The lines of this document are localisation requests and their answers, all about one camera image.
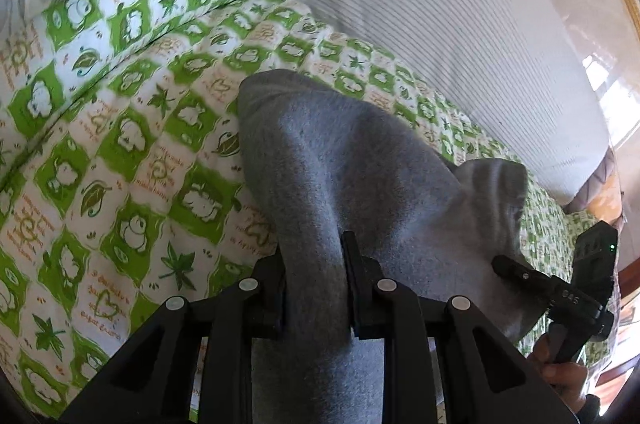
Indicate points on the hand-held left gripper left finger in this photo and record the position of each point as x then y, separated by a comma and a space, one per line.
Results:
277, 299

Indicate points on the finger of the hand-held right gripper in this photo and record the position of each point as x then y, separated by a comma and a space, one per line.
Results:
522, 275

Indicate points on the red-brown wooden furniture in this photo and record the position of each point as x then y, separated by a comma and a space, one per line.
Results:
625, 314

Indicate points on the grey pants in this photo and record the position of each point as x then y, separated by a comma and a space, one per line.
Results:
360, 174

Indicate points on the green patterned bed sheet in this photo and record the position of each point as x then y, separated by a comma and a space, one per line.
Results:
150, 164

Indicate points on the person's right hand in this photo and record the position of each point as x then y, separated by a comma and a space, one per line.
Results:
562, 374

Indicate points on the white striped pillow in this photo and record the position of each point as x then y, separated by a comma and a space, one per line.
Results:
440, 29

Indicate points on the person's right forearm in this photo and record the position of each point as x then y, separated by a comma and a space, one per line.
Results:
589, 410

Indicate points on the brown patterned cushion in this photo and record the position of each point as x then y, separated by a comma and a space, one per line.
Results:
602, 189

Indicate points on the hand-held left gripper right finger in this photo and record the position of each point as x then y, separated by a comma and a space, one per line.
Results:
352, 276

